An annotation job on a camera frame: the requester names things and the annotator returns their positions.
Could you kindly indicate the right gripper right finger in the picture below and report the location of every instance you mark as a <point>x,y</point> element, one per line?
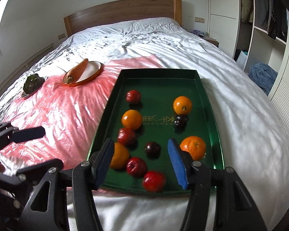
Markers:
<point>182,164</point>

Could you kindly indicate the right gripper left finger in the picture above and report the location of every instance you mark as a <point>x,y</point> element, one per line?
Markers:
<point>102,162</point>

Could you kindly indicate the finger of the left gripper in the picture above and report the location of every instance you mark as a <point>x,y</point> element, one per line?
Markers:
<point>27,134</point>
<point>41,169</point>

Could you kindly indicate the large orange mandarin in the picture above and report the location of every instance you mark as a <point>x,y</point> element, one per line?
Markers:
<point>195,146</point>

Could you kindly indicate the small orange mandarin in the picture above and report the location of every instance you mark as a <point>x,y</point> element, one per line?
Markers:
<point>120,157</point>

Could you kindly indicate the dark plum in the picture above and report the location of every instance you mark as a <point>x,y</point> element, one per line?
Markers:
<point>152,150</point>
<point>180,122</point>

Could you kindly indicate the dark red apple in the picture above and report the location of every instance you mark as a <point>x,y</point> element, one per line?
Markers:
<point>126,136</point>
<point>133,97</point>

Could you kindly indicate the smooth orange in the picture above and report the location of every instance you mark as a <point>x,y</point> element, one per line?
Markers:
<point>182,105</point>

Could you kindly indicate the silver plate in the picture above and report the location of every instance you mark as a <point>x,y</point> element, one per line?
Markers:
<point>29,92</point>

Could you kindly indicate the green leafy vegetable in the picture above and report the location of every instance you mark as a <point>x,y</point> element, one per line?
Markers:
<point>33,82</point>

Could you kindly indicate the pink plastic sheet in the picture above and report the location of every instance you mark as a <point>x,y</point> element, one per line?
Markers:
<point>70,116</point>

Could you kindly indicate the green metal tray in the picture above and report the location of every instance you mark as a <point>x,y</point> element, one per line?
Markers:
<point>159,88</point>

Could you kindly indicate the white bed sheet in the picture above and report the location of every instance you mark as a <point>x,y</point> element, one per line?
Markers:
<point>253,137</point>

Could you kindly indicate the orange carrot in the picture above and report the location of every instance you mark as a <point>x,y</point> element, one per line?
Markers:
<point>75,73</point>

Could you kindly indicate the orange rimmed white plate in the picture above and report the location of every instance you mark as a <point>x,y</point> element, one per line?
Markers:
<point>92,70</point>

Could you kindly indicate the blue towel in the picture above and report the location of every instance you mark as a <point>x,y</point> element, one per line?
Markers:
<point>263,75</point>

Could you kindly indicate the white wardrobe shelving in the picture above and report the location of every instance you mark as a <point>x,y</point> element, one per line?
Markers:
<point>259,30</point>

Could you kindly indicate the wooden headboard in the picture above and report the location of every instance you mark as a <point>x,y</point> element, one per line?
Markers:
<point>123,10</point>

